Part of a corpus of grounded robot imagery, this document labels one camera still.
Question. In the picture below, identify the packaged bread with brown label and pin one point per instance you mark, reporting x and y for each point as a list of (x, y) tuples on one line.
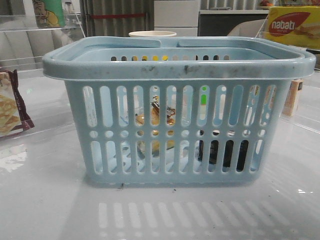
[(155, 120)]

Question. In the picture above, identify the black and white tissue pack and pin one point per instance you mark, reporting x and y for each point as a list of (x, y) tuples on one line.
[(227, 154)]

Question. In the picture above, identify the light blue plastic basket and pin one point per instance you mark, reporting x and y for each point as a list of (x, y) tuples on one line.
[(222, 88)]

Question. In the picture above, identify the beige paper cup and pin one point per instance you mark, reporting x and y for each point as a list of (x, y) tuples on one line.
[(152, 34)]

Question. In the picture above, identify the white cabinet in background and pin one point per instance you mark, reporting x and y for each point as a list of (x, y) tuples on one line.
[(179, 16)]

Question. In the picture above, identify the beige biscuit box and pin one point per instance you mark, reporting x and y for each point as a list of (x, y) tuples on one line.
[(292, 98)]

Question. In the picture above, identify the brown cracker snack bag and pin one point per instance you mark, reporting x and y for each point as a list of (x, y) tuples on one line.
[(14, 118)]

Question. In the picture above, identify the green cartoon snack package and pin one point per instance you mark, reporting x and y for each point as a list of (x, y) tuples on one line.
[(49, 13)]

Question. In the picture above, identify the yellow nabati wafer box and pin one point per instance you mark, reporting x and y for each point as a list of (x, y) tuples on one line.
[(301, 19)]

